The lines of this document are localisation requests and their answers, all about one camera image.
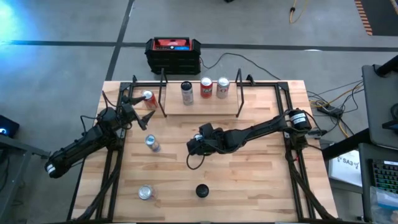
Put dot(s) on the clear plastic bag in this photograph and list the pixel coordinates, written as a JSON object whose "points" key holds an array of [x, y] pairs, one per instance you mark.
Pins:
{"points": [[384, 205]]}

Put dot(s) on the black diagonal beam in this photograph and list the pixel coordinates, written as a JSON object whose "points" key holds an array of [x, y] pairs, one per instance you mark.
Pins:
{"points": [[342, 147]]}

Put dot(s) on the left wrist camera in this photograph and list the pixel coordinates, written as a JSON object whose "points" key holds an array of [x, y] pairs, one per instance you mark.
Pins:
{"points": [[127, 109]]}

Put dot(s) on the black power strip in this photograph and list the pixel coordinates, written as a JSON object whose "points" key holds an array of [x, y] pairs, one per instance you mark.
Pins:
{"points": [[331, 111]]}

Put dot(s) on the black device with blue light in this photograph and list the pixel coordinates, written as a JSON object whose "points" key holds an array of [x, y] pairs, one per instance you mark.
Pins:
{"points": [[7, 126]]}

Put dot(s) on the dark grey desk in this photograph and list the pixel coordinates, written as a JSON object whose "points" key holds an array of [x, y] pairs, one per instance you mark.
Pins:
{"points": [[364, 186]]}

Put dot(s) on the black metal shelf frame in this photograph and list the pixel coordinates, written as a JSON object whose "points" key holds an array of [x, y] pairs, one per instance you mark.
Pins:
{"points": [[186, 109]]}

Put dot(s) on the black table clamp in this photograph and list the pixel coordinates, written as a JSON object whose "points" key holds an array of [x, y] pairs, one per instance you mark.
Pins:
{"points": [[314, 132]]}

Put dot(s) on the orange Fanta can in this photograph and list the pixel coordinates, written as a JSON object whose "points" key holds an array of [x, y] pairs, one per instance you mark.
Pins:
{"points": [[206, 88], [150, 100]]}

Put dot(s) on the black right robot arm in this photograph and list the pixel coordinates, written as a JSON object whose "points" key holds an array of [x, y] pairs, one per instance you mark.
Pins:
{"points": [[264, 127]]}

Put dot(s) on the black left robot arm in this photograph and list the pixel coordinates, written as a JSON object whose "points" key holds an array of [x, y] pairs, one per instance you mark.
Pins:
{"points": [[77, 146]]}

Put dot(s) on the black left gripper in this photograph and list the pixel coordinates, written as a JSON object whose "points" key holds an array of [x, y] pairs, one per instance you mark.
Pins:
{"points": [[115, 119]]}

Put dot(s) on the backlit keyboard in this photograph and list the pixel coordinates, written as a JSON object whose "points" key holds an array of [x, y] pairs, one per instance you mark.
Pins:
{"points": [[385, 177]]}

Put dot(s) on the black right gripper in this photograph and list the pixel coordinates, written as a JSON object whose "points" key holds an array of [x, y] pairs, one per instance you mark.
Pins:
{"points": [[220, 140]]}

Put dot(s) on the white paper sign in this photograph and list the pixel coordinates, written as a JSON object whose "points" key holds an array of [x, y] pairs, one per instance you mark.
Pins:
{"points": [[345, 168]]}

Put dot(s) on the red and black power station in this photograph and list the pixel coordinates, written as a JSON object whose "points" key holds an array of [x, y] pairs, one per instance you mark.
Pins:
{"points": [[172, 62]]}

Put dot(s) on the black mat with orange stripes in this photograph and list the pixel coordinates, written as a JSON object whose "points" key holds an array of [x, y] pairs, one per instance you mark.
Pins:
{"points": [[382, 18]]}

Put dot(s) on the black pole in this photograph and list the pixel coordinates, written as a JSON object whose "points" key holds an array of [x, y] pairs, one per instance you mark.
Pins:
{"points": [[388, 67]]}

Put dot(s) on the black aluminium table frame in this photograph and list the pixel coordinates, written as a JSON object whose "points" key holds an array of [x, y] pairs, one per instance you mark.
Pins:
{"points": [[146, 84]]}

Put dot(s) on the grey metal stand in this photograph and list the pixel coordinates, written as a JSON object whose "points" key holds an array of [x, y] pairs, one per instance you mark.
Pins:
{"points": [[25, 148]]}

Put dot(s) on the silver Diet Coke can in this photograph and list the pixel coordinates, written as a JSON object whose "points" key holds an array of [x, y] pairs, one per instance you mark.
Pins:
{"points": [[145, 192], [222, 88]]}

